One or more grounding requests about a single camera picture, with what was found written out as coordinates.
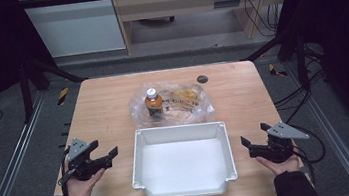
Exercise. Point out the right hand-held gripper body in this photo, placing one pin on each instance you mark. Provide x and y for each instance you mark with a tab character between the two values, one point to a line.
279	145

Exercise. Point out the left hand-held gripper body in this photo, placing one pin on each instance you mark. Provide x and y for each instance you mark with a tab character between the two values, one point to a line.
81	164

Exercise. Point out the person's left hand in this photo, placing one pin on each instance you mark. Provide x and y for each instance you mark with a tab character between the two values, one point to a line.
81	188

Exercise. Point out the yellow and black tape strip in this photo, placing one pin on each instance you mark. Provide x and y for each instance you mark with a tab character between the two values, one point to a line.
275	70
63	95

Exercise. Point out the yellow packet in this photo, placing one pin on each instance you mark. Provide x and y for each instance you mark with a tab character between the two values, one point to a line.
185	95

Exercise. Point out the white plastic bin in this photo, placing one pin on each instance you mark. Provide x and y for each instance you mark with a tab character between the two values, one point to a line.
184	164

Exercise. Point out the orange bottle with white cap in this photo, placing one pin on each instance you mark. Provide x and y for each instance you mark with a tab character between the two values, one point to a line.
153	103

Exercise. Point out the black metal stand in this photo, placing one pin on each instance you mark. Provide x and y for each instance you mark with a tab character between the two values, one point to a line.
300	59
26	92

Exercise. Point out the white cabinet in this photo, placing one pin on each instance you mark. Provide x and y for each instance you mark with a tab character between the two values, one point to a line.
76	26

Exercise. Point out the clear plastic bag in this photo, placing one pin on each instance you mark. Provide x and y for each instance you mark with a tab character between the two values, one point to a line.
191	112

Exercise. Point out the dark round table grommet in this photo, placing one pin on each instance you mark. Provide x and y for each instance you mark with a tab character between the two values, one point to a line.
202	79

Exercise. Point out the person's right hand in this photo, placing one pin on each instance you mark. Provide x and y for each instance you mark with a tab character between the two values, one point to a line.
281	166

